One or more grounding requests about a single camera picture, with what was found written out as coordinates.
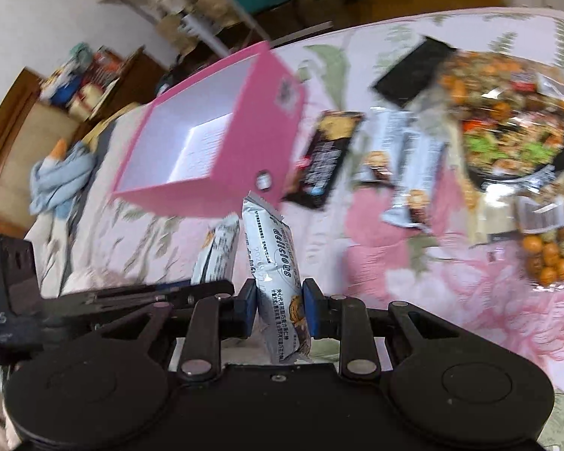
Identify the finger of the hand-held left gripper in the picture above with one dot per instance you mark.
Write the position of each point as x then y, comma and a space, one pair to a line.
136, 295

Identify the white cookie snack packet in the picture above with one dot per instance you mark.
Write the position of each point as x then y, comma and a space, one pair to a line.
272, 253
216, 253

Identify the white metal rack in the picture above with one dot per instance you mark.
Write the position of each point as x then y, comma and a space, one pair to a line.
192, 4

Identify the pink cardboard box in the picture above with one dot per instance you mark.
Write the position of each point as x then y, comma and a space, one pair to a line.
263, 103

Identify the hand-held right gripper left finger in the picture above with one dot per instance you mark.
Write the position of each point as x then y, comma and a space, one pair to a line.
247, 309

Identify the light blue cloth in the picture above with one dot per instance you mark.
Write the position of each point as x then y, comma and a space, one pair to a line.
61, 178

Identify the black snack packet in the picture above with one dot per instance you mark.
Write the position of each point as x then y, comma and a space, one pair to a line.
324, 164

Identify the wooden headboard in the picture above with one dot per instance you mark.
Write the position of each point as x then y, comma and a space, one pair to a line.
9, 141

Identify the large bowl print snack bag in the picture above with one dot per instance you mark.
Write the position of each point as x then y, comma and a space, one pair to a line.
507, 127

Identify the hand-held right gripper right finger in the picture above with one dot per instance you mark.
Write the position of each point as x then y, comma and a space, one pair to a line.
313, 311

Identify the wooden cabinet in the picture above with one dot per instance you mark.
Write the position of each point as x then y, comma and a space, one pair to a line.
131, 80

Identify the clear bag of nuts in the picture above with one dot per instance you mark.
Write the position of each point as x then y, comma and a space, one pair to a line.
550, 253

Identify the floral blanket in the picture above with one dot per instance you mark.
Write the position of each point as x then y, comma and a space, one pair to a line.
380, 291

